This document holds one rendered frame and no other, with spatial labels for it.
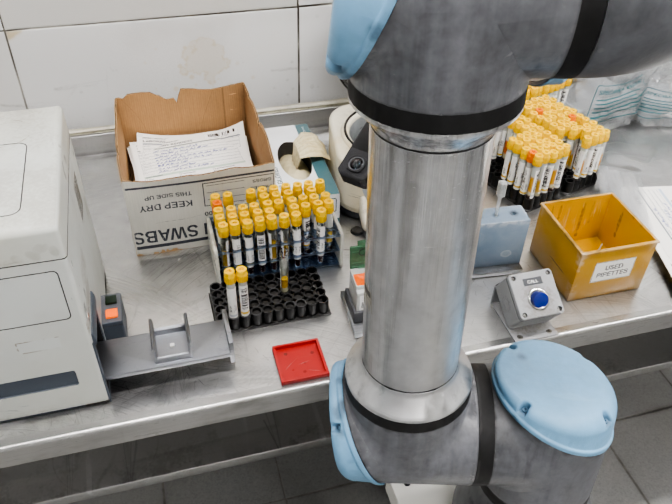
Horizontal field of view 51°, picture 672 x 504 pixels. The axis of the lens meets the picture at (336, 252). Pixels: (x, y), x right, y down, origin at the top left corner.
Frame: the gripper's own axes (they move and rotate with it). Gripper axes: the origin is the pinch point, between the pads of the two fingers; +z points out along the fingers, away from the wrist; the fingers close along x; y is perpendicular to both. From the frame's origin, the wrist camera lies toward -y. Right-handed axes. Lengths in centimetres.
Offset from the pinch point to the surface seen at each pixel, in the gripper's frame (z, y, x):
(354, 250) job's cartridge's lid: 1.9, -7.4, -1.0
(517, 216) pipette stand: 2.4, 15.9, -16.1
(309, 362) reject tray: 12.6, -20.9, -3.3
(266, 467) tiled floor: 100, 4, 29
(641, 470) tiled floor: 99, 63, -52
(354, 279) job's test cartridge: 5.0, -9.7, -2.8
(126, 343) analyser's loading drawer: 9.0, -36.0, 16.8
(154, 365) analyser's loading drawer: 9.0, -36.4, 10.8
